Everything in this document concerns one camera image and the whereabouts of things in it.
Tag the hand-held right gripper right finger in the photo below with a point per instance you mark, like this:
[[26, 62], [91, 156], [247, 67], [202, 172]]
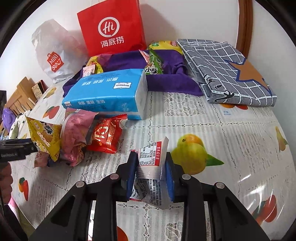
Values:
[[170, 178]]

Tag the green snack packet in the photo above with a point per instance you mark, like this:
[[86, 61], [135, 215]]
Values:
[[153, 63]]

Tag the yellow snack packet dark print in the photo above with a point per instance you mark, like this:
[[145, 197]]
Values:
[[44, 136]]

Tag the large yellow snack bag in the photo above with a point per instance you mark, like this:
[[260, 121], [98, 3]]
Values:
[[165, 46]]

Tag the red paper bag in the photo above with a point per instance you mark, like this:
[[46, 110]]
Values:
[[111, 30]]

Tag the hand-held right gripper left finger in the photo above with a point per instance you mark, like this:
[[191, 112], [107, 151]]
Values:
[[131, 176]]

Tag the brown wooden door frame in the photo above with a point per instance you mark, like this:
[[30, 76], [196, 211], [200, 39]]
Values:
[[245, 25]]

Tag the light pink snack packet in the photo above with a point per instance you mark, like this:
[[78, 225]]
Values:
[[89, 70]]

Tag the purple cloth tray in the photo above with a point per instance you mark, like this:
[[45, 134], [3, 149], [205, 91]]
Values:
[[171, 76]]

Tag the small pink snack packet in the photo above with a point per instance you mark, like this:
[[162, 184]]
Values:
[[41, 160]]

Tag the blue tissue pack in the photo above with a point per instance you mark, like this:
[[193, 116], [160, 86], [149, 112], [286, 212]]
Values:
[[106, 92]]

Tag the person's left hand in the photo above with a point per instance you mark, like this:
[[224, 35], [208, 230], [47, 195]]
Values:
[[5, 183]]

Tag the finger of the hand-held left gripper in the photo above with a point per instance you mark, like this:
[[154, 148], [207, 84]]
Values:
[[27, 146]]

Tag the brown box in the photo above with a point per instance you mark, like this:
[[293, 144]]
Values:
[[39, 89]]

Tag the white snack packet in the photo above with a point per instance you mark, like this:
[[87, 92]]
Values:
[[151, 162]]

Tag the small yellow snack packet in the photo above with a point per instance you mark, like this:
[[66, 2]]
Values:
[[94, 63]]

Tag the grey checked folded cloth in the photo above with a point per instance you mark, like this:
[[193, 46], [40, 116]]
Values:
[[222, 71]]

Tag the white dotted cloth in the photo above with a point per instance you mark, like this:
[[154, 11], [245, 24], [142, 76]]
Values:
[[19, 122]]

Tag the white plastic bag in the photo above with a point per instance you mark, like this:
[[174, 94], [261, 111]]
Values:
[[57, 53]]

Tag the purple fabric item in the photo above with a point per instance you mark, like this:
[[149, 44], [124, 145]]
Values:
[[8, 119]]

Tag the red snack packet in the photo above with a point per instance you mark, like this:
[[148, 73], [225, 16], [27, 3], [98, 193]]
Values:
[[106, 135]]

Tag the fruit-printed tablecloth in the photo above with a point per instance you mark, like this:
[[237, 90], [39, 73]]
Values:
[[231, 129]]

